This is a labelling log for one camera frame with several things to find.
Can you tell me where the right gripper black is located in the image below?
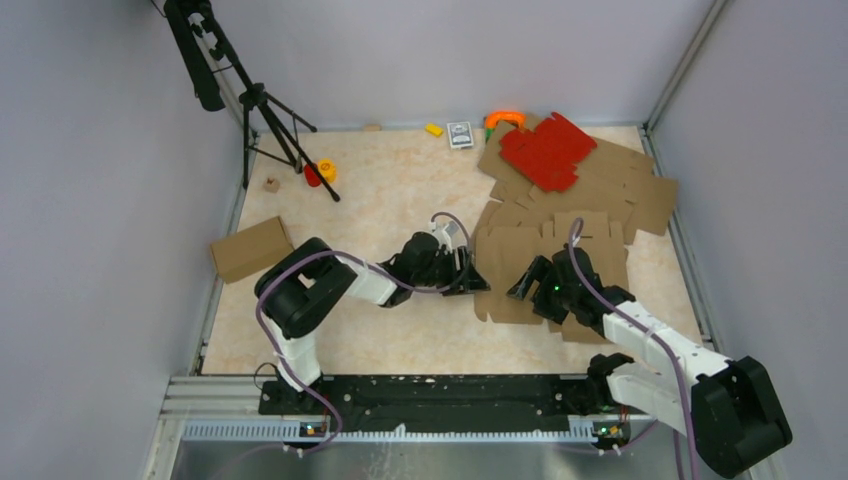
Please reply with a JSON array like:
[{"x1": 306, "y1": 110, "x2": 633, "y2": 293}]
[{"x1": 507, "y1": 255, "x2": 577, "y2": 325}]

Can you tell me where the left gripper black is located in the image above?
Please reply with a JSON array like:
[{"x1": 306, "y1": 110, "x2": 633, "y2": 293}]
[{"x1": 411, "y1": 245, "x2": 489, "y2": 296}]

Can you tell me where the brown cardboard box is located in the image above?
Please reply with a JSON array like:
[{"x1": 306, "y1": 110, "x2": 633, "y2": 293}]
[
  {"x1": 210, "y1": 216, "x2": 294, "y2": 284},
  {"x1": 474, "y1": 211, "x2": 629, "y2": 345}
]

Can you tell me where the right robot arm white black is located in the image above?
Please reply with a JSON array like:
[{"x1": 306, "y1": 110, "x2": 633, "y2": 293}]
[{"x1": 507, "y1": 247, "x2": 793, "y2": 479}]

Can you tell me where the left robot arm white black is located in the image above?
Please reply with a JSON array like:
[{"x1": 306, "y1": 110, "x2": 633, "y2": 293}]
[{"x1": 254, "y1": 232, "x2": 490, "y2": 414}]

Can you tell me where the playing card deck box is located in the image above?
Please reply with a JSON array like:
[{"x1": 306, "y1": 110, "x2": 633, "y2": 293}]
[{"x1": 446, "y1": 121, "x2": 474, "y2": 150}]

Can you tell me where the folded brown cardboard box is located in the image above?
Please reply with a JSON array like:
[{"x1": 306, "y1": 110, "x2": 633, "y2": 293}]
[{"x1": 210, "y1": 216, "x2": 294, "y2": 284}]

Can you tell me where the stack of brown cardboard blanks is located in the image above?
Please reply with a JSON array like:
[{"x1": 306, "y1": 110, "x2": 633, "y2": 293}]
[{"x1": 478, "y1": 114, "x2": 679, "y2": 245}]

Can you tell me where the red flat cardboard blank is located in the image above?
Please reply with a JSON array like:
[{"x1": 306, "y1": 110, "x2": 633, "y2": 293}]
[{"x1": 499, "y1": 112, "x2": 598, "y2": 192}]

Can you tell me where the yellow small block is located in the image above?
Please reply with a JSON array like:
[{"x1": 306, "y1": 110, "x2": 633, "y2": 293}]
[{"x1": 425, "y1": 123, "x2": 444, "y2": 137}]

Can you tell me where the orange green toy block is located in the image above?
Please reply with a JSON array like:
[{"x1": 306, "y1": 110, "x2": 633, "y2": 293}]
[{"x1": 484, "y1": 110, "x2": 526, "y2": 141}]

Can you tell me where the red yellow toy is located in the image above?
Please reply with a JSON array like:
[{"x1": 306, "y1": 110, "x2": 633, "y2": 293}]
[{"x1": 303, "y1": 158, "x2": 337, "y2": 188}]

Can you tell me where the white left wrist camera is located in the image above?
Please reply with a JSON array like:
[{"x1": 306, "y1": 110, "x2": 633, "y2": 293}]
[{"x1": 429, "y1": 220, "x2": 463, "y2": 250}]

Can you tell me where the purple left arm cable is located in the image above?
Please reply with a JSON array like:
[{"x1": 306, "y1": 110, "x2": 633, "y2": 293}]
[{"x1": 255, "y1": 211, "x2": 473, "y2": 456}]

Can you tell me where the black camera tripod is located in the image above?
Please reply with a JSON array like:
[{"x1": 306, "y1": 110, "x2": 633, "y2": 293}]
[{"x1": 162, "y1": 0, "x2": 342, "y2": 204}]

